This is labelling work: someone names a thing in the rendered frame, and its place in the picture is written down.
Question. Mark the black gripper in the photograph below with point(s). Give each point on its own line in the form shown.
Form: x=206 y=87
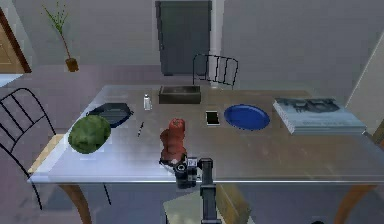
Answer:
x=182 y=173

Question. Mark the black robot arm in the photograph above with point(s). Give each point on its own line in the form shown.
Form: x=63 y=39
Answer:
x=209 y=196

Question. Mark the clear salt shaker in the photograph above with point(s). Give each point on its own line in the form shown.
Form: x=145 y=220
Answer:
x=147 y=102

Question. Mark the black pen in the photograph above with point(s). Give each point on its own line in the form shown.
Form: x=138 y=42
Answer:
x=140 y=128

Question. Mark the white-framed black phone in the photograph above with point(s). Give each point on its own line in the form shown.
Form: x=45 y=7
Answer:
x=212 y=118

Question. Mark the dark rectangular box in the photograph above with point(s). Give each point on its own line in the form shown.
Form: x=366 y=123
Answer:
x=180 y=95

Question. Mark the dark blue oval pan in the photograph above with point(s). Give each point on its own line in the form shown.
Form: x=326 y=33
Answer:
x=115 y=111

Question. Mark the pale wooden chair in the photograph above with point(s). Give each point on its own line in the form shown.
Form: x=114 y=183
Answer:
x=233 y=203

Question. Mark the green lettuce head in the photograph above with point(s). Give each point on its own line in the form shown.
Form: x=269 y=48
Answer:
x=89 y=134

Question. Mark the silver table with wooden legs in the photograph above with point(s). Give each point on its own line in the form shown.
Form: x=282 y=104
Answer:
x=253 y=156

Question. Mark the blue round plate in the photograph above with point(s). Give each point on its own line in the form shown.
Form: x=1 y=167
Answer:
x=246 y=117

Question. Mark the dark grey door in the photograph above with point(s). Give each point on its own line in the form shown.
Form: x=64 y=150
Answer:
x=184 y=36

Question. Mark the grey thick book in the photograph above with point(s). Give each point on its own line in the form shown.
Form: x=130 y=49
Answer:
x=316 y=116

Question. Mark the thin green house plant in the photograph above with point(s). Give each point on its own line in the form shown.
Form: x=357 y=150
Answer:
x=61 y=36

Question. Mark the brown wooden door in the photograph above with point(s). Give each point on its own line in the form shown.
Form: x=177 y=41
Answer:
x=10 y=50

